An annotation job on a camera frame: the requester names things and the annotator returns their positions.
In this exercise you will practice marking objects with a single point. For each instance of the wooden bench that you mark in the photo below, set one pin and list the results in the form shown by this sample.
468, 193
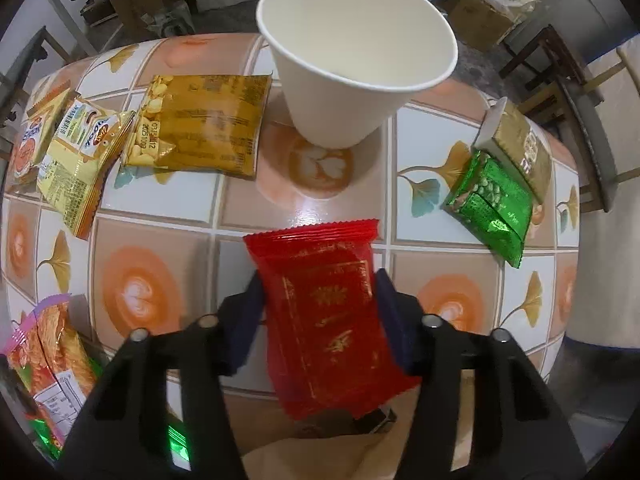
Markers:
50, 45

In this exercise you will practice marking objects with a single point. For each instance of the gold snack packet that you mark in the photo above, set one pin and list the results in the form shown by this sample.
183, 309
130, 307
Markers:
520, 150

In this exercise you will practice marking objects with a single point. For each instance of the dark wooden chair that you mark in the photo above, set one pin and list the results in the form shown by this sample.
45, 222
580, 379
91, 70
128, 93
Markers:
545, 60

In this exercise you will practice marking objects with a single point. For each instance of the red snack packet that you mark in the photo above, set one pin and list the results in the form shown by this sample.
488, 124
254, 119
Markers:
325, 320

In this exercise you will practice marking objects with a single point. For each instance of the orange snack packet pink edge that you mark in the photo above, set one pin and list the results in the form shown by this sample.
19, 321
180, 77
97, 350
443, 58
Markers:
50, 360

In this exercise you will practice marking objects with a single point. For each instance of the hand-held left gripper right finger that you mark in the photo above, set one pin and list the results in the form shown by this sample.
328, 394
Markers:
395, 327

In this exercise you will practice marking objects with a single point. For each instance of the small black object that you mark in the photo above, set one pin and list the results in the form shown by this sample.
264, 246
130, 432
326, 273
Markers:
375, 422

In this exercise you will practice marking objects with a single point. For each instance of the green pea packet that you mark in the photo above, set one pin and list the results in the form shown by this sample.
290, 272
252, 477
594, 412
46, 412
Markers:
495, 205

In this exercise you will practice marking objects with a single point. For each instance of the yellow peanut packet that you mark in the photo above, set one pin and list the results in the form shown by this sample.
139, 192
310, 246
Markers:
200, 125

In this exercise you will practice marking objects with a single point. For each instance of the yellow biscuit packet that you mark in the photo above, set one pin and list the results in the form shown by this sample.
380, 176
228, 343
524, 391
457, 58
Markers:
75, 170

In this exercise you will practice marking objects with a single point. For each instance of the white paper cup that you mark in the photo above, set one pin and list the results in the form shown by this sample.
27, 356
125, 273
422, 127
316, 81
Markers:
340, 100

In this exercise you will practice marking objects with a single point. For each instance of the brown paper bag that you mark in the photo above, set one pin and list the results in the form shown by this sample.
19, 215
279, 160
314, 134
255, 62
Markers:
325, 455

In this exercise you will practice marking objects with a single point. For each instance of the orange and white snack packet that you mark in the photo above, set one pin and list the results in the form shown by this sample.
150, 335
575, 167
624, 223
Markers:
30, 145

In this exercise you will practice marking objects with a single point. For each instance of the cardboard box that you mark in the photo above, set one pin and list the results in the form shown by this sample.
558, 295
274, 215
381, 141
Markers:
480, 20
140, 5

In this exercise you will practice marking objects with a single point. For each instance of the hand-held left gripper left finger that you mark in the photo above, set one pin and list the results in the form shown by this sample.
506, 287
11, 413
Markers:
245, 327

